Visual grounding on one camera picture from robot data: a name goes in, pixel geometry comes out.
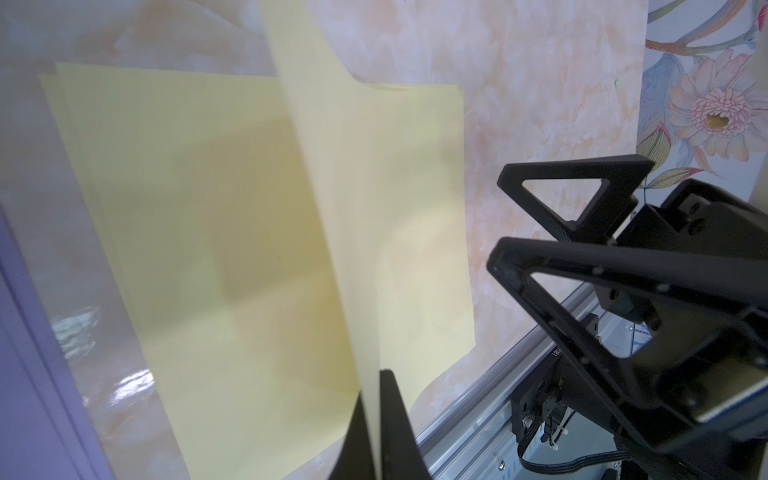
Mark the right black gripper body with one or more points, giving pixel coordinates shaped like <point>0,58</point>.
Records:
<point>694,272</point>

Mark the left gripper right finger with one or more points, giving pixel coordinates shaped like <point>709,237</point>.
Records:
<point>401,458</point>

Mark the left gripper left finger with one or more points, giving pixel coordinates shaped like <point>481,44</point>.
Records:
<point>355,460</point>

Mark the yellow paper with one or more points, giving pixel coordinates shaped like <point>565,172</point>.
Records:
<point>201,201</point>
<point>386,167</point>

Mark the purple paper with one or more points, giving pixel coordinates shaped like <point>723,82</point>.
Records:
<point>46,431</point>

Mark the aluminium front rail frame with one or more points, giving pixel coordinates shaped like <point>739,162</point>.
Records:
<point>473,438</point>

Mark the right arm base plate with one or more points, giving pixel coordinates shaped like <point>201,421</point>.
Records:
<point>550,393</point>

